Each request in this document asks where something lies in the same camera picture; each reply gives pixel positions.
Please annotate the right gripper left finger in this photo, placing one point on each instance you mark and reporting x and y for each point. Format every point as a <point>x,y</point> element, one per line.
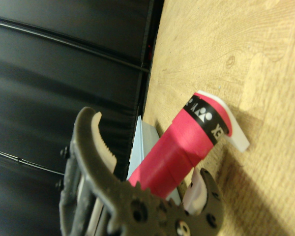
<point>88,157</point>

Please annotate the blue litter tray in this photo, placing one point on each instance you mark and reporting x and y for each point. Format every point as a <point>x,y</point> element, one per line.
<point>137,147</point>

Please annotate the curtain stand pole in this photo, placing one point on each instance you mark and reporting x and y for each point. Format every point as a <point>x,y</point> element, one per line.
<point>18,160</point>
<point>143,68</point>

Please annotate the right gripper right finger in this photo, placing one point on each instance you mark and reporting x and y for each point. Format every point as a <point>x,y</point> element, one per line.
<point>215,204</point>

